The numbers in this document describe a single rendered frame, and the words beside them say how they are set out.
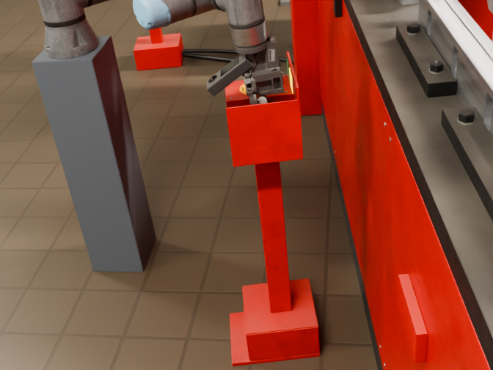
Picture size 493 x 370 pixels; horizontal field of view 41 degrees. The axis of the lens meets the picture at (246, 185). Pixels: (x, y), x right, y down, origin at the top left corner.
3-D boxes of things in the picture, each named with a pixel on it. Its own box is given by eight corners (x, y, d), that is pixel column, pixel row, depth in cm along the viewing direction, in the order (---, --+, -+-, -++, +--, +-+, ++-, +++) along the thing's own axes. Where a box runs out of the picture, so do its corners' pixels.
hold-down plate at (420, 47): (395, 38, 149) (395, 25, 147) (420, 35, 149) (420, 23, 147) (427, 98, 124) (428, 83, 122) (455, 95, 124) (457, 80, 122)
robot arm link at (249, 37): (229, 32, 135) (228, 18, 141) (234, 53, 137) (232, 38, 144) (266, 25, 134) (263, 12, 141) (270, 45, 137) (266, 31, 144)
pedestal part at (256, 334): (229, 316, 204) (225, 287, 198) (310, 307, 204) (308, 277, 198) (232, 366, 188) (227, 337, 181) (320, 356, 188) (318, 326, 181)
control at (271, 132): (229, 125, 168) (221, 59, 158) (293, 117, 168) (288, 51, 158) (233, 167, 151) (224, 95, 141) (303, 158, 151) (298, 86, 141)
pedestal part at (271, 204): (268, 298, 192) (251, 136, 162) (289, 296, 192) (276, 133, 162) (271, 313, 187) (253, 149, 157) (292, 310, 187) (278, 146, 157)
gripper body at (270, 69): (285, 95, 143) (276, 43, 137) (246, 103, 144) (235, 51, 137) (281, 81, 150) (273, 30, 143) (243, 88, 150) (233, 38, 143)
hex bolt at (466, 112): (455, 117, 111) (455, 109, 110) (472, 116, 111) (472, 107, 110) (459, 125, 109) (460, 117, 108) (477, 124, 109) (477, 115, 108)
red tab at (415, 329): (397, 302, 126) (397, 274, 122) (407, 301, 126) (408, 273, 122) (414, 363, 114) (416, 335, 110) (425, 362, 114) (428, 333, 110)
